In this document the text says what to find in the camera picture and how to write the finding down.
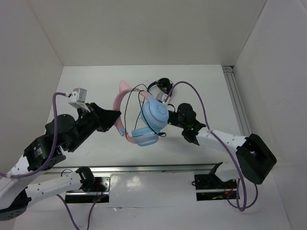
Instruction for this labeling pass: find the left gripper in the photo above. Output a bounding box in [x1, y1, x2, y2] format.
[67, 102, 121, 152]

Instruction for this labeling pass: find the thin black headphone cable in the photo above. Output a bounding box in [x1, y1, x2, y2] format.
[123, 83, 166, 141]

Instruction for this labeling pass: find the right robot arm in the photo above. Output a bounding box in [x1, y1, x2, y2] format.
[168, 103, 277, 188]

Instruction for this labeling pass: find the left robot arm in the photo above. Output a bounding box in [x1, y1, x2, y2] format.
[0, 103, 121, 221]

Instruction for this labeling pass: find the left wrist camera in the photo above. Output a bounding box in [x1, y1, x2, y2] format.
[64, 88, 90, 113]

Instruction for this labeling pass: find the front aluminium rail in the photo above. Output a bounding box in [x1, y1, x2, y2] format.
[43, 163, 224, 174]

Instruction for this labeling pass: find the aluminium rail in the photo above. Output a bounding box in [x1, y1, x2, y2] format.
[222, 66, 252, 136]
[43, 163, 224, 174]

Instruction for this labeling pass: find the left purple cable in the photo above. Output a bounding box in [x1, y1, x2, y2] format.
[0, 92, 108, 230]

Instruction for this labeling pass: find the purple cable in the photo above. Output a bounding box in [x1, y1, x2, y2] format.
[165, 81, 259, 212]
[0, 92, 108, 230]

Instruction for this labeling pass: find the right side aluminium rail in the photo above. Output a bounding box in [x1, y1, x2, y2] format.
[222, 66, 252, 136]

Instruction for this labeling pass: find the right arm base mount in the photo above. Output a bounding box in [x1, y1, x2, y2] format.
[191, 174, 237, 201]

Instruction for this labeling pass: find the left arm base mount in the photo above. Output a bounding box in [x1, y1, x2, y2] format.
[64, 173, 111, 204]

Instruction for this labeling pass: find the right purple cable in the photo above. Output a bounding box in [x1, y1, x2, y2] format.
[165, 81, 259, 212]

